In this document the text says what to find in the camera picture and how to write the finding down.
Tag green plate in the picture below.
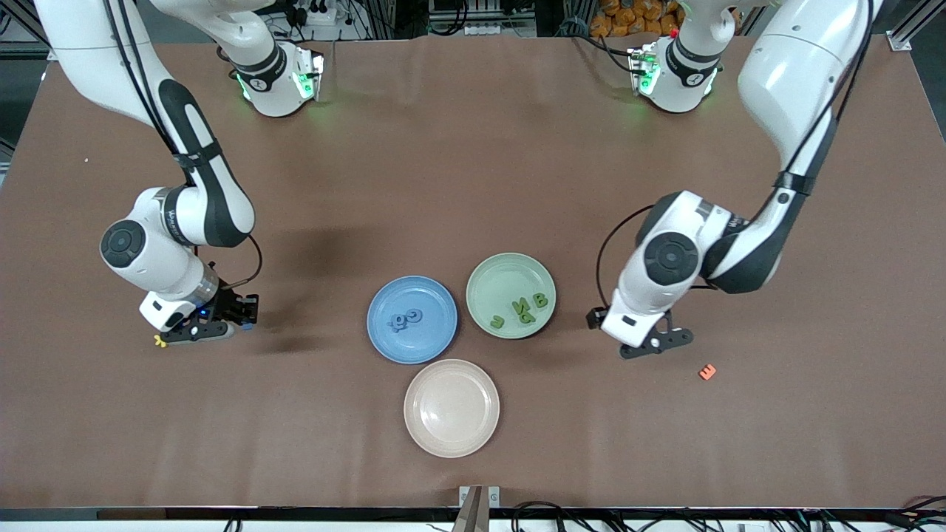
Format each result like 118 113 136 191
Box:
466 253 557 340

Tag blue plate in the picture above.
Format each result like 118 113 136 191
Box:
367 276 458 365

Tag beige plate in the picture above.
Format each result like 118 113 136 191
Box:
404 359 500 459

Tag white power strip with plugs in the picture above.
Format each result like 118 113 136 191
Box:
299 0 338 27

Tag bag of orange fruit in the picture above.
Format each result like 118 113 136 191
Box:
589 0 684 39

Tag long white socket strip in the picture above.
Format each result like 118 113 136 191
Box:
460 20 537 38

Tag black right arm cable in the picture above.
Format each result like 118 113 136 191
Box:
103 0 263 290

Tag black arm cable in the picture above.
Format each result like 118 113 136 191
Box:
103 0 263 290
596 205 656 311

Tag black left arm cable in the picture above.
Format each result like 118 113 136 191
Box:
596 205 656 311

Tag aluminium camera pole with bracket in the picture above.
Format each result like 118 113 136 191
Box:
454 484 501 532

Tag aluminium frame corner profile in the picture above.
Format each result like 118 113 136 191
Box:
885 0 946 54

